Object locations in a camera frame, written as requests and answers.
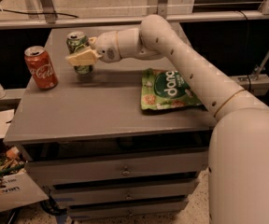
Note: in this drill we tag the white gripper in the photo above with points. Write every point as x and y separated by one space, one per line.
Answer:
106 46

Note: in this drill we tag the green soda can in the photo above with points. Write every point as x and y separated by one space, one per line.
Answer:
75 42

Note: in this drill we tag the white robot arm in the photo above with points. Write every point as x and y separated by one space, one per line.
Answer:
238 157

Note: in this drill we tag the red coke can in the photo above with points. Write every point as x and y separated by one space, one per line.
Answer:
40 66

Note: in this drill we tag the green chips bag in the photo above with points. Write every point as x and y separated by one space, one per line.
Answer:
165 89

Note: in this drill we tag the grey drawer cabinet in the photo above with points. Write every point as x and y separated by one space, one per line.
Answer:
96 153

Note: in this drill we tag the white cardboard box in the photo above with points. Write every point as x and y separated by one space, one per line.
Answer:
19 190

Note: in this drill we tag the metal frame rail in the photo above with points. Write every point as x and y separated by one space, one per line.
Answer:
194 17

